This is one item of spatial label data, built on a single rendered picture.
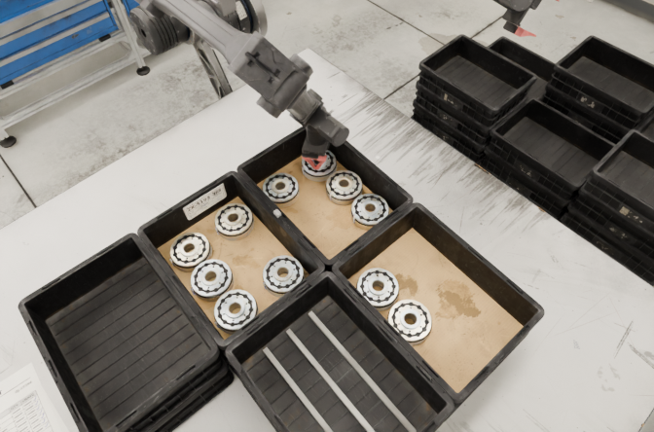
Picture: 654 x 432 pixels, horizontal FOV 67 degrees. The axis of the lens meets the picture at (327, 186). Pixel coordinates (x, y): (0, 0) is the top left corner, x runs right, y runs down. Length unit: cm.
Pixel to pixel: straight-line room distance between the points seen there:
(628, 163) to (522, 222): 71
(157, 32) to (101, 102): 132
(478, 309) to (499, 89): 125
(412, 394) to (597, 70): 180
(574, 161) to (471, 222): 83
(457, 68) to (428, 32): 105
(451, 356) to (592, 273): 55
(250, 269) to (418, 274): 43
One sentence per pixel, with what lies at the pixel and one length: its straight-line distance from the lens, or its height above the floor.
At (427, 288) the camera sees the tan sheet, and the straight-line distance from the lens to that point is 130.
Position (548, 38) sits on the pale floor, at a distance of 355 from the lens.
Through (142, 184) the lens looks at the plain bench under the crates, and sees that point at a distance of 173.
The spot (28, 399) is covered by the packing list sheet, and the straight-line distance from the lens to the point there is 153.
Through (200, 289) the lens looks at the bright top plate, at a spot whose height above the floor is 86.
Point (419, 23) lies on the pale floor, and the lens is 347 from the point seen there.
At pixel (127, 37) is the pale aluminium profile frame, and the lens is 312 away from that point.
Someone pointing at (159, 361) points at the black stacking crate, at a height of 83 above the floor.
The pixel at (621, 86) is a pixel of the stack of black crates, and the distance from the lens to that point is 255.
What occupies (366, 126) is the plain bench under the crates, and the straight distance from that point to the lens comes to 178.
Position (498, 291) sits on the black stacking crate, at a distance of 128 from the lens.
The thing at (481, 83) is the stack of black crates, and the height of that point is 49.
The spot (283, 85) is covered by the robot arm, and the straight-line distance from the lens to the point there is 86.
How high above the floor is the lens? 199
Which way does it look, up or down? 53 degrees down
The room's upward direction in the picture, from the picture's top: 2 degrees counter-clockwise
